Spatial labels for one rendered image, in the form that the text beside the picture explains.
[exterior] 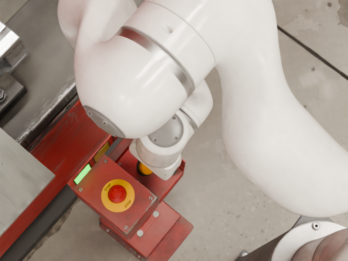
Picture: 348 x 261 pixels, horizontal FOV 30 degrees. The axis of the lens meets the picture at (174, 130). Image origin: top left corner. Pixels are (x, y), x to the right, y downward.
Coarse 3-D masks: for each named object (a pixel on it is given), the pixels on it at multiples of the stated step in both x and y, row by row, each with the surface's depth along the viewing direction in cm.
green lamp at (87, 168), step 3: (87, 165) 136; (84, 168) 136; (87, 168) 138; (90, 168) 140; (84, 171) 138; (87, 171) 140; (81, 174) 137; (84, 174) 139; (78, 177) 136; (81, 177) 139; (75, 180) 136; (78, 180) 138
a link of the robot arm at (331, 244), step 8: (336, 232) 95; (344, 232) 93; (328, 240) 93; (336, 240) 91; (344, 240) 91; (320, 248) 95; (328, 248) 90; (336, 248) 90; (344, 248) 79; (320, 256) 89; (328, 256) 89; (336, 256) 79; (344, 256) 77
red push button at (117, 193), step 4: (112, 188) 137; (116, 188) 137; (120, 188) 138; (124, 188) 138; (108, 192) 138; (112, 192) 137; (116, 192) 137; (120, 192) 137; (124, 192) 137; (108, 196) 137; (112, 196) 137; (116, 196) 137; (120, 196) 137; (124, 196) 137; (112, 200) 137; (116, 200) 137; (120, 200) 137
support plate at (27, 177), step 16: (0, 128) 121; (0, 144) 120; (16, 144) 120; (0, 160) 119; (16, 160) 119; (32, 160) 119; (0, 176) 118; (16, 176) 118; (32, 176) 119; (48, 176) 119; (0, 192) 118; (16, 192) 118; (32, 192) 118; (0, 208) 117; (16, 208) 117; (0, 224) 116
